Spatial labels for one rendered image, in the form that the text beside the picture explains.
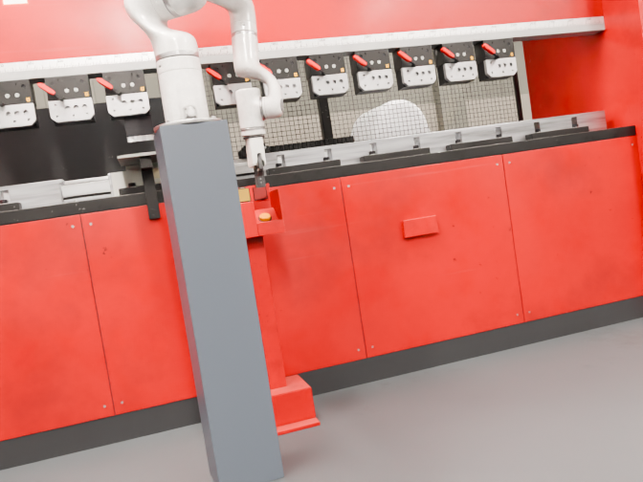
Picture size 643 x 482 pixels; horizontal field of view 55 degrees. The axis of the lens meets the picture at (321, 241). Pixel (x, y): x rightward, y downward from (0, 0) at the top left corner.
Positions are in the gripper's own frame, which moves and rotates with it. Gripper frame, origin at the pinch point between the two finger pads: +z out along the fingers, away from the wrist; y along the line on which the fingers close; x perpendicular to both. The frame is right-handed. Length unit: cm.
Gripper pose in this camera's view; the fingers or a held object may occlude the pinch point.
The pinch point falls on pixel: (260, 181)
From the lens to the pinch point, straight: 216.3
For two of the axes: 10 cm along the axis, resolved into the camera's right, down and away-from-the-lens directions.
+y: 2.8, 1.0, -9.5
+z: 1.3, 9.8, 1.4
